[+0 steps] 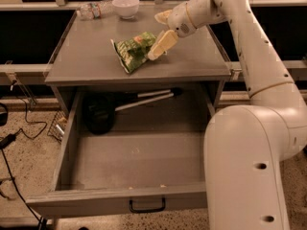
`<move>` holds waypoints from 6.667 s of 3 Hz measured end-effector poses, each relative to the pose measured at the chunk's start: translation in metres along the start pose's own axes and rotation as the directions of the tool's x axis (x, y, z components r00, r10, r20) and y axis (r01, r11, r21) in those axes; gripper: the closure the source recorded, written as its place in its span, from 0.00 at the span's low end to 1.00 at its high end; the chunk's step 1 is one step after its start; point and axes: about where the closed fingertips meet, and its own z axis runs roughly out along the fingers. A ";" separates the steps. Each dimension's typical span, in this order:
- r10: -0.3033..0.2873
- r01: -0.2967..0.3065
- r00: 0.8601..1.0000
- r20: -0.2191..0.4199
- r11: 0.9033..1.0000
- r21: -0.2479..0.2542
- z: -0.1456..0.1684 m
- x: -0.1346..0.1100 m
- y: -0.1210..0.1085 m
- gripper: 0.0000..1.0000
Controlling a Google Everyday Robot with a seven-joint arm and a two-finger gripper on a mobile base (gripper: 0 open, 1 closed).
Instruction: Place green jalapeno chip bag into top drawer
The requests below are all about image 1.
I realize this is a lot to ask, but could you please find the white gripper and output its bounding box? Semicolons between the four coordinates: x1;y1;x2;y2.
148;3;197;60

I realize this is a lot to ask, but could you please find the green jalapeno chip bag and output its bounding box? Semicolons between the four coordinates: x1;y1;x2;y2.
111;32;158;74

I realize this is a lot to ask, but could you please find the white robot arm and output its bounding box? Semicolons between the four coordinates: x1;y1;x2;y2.
149;0;307;230

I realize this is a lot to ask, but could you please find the grey cabinet with top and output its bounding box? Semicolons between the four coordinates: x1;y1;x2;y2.
46;3;230;112

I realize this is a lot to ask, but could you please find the open grey top drawer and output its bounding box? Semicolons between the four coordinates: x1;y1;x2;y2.
27;84;208;219

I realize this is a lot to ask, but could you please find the white ceramic bowl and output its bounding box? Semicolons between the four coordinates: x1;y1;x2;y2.
112;0;140;19

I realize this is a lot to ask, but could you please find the black tripod with silver legs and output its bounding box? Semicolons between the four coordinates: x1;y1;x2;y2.
82;87;183;135

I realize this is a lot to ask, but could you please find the black power adapter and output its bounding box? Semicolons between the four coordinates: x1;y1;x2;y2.
0;134;16;150

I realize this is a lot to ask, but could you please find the metal railing frame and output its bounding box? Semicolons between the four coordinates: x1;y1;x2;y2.
0;0;307;84

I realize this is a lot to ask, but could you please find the wire mesh basket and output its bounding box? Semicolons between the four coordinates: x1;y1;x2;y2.
47;110;67;143

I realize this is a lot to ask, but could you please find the black drawer handle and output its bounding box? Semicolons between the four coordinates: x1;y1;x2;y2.
129;197;166;214

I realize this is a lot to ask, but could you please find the black power cable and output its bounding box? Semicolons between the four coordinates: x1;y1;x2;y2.
0;80;49;230

